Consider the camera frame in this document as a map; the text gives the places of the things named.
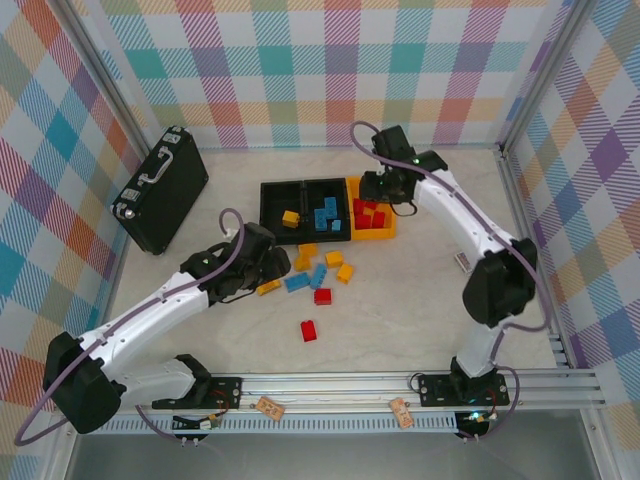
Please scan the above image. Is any yellow plastic bin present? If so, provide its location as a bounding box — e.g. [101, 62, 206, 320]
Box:
[346, 176, 399, 242]

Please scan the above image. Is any black two-compartment container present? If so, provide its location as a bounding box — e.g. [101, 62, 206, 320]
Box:
[258, 178, 352, 246]

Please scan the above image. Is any orange paper tag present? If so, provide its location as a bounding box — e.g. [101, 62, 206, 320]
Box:
[389, 397, 415, 430]
[255, 396, 285, 421]

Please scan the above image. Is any yellow left power connector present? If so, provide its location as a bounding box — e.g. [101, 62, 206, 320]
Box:
[172, 413, 224, 432]

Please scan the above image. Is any yellow power connector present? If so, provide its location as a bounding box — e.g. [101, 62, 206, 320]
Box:
[172, 413, 224, 432]
[457, 409, 496, 426]

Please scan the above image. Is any yellow right power connector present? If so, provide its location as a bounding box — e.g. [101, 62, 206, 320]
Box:
[457, 409, 496, 426]

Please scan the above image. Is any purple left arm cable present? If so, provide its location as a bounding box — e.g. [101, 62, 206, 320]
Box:
[13, 208, 249, 447]

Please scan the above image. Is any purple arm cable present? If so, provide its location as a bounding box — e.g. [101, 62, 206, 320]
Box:
[349, 120, 554, 445]
[13, 208, 249, 447]

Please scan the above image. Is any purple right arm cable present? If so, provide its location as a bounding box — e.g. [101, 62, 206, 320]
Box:
[349, 120, 554, 445]

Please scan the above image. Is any black briefcase with silver handle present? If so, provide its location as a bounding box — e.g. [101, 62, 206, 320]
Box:
[110, 124, 210, 257]

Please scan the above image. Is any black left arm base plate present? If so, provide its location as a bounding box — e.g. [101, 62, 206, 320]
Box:
[207, 375, 245, 410]

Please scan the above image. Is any aluminium mounting rail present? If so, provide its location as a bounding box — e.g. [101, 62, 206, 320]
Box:
[209, 372, 601, 417]

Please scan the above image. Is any aluminium side rail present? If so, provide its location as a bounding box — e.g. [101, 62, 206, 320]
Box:
[498, 145, 572, 372]

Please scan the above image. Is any slotted grey cable duct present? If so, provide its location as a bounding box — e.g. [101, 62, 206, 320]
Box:
[99, 413, 459, 435]

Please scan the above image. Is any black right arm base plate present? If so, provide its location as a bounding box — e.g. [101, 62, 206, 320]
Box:
[414, 372, 511, 407]

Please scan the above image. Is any aluminium frame post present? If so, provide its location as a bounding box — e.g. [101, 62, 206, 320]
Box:
[59, 0, 154, 169]
[497, 0, 601, 151]

